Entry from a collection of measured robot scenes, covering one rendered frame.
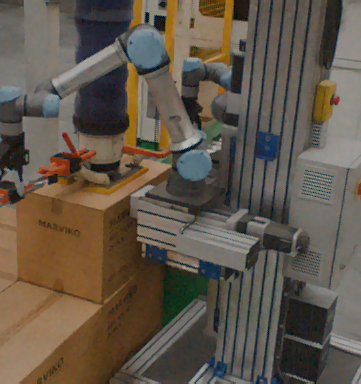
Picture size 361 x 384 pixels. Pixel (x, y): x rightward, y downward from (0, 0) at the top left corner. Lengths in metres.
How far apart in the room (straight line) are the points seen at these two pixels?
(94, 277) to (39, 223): 0.30
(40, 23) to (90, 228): 1.82
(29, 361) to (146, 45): 1.13
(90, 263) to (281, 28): 1.13
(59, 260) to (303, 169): 1.02
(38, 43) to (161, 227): 1.92
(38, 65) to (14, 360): 2.21
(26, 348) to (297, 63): 1.36
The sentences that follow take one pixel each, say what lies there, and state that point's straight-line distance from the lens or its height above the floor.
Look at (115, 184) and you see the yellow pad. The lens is 2.87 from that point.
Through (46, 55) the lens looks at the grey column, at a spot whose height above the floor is 1.16.
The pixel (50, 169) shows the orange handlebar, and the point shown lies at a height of 1.09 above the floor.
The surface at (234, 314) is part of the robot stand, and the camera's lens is 2.92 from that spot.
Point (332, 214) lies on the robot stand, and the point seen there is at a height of 1.05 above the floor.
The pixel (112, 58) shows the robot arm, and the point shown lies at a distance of 2.46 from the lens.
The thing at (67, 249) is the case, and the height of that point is 0.74.
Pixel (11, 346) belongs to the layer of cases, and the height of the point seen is 0.54.
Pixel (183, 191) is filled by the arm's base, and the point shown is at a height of 1.06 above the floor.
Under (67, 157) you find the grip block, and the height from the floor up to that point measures 1.09.
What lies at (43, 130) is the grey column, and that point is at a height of 0.71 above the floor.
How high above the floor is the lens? 2.01
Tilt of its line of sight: 22 degrees down
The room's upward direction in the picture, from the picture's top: 4 degrees clockwise
